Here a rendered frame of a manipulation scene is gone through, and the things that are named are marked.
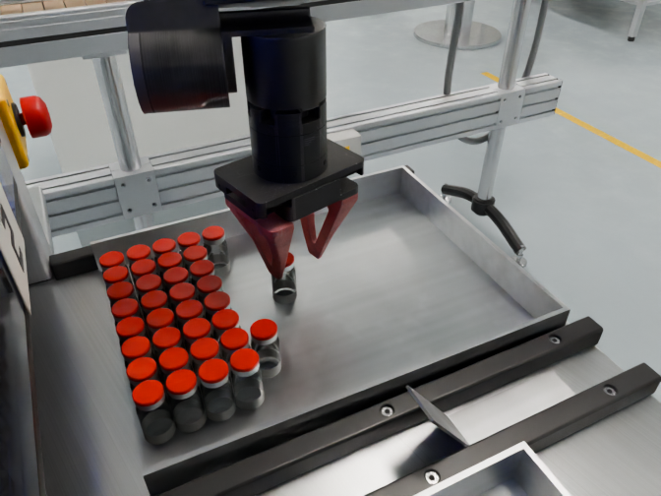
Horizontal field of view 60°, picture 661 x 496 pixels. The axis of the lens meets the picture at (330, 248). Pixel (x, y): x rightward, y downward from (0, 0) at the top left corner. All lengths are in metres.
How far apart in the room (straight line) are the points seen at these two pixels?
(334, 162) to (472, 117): 1.42
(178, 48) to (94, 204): 1.11
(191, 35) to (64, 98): 1.60
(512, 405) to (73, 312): 0.38
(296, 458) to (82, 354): 0.21
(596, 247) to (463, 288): 1.71
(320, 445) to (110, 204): 1.14
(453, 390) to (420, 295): 0.12
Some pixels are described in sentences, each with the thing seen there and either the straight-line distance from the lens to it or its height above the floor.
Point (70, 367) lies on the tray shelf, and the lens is 0.51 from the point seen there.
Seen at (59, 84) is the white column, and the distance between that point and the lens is 1.96.
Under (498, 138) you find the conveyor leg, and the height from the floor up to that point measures 0.39.
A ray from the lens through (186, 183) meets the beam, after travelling 1.49.
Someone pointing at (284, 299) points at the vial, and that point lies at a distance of 0.51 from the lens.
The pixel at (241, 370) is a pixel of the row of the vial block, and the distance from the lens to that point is 0.41.
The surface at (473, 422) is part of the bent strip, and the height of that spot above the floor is 0.88.
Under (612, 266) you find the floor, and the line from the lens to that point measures 2.17.
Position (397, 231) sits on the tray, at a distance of 0.60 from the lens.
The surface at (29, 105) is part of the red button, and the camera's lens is 0.63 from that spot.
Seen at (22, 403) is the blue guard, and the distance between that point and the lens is 0.31.
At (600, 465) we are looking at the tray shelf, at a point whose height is 0.88.
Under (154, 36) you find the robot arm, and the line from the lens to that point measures 0.39.
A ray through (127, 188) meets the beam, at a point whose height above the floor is 0.52.
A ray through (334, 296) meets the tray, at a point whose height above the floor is 0.88.
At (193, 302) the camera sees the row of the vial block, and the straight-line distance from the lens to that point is 0.46.
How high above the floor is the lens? 1.23
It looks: 38 degrees down
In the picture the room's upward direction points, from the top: straight up
